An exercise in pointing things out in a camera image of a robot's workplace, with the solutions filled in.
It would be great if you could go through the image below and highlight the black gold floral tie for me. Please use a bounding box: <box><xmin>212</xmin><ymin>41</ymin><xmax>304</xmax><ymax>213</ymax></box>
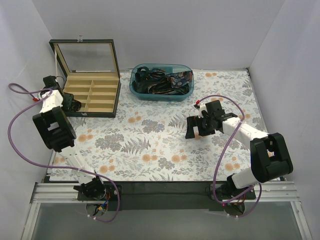
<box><xmin>69</xmin><ymin>99</ymin><xmax>82</xmax><ymax>112</ymax></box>

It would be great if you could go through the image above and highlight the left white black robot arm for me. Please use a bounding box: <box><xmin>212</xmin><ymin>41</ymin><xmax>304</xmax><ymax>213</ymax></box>
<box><xmin>32</xmin><ymin>75</ymin><xmax>107</xmax><ymax>200</ymax></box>

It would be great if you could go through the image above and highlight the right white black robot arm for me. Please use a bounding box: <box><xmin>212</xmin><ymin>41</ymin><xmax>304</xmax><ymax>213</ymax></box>
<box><xmin>185</xmin><ymin>100</ymin><xmax>294</xmax><ymax>202</ymax></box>

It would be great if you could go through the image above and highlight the pile of dark ties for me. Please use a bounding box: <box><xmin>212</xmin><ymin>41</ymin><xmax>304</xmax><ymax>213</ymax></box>
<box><xmin>132</xmin><ymin>66</ymin><xmax>190</xmax><ymax>95</ymax></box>

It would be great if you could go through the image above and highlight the black compartment display box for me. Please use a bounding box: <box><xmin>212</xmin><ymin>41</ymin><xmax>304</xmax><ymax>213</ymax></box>
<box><xmin>49</xmin><ymin>37</ymin><xmax>121</xmax><ymax>118</ymax></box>

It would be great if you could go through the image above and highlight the blue floral tie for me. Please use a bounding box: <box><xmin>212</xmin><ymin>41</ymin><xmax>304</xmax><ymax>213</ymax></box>
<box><xmin>166</xmin><ymin>70</ymin><xmax>193</xmax><ymax>89</ymax></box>

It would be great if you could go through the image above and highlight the floral patterned table mat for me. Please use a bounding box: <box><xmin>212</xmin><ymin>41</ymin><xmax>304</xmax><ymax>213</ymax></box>
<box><xmin>49</xmin><ymin>69</ymin><xmax>282</xmax><ymax>182</ymax></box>

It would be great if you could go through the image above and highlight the teal plastic bin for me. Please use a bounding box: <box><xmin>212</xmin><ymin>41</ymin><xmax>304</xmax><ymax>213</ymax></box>
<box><xmin>129</xmin><ymin>63</ymin><xmax>195</xmax><ymax>102</ymax></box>

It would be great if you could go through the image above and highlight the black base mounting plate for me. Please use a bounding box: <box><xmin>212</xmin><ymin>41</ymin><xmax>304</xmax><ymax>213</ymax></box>
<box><xmin>44</xmin><ymin>176</ymin><xmax>258</xmax><ymax>212</ymax></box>

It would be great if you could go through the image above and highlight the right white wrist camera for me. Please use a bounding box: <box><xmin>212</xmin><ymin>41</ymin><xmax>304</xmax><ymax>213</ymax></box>
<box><xmin>194</xmin><ymin>100</ymin><xmax>208</xmax><ymax>118</ymax></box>

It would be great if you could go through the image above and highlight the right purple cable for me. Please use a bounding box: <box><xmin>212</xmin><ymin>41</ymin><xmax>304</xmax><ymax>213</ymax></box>
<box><xmin>196</xmin><ymin>94</ymin><xmax>263</xmax><ymax>218</ymax></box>

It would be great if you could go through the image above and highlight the aluminium frame rail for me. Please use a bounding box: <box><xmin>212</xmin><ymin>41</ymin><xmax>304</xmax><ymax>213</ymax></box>
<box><xmin>22</xmin><ymin>181</ymin><xmax>312</xmax><ymax>240</ymax></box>

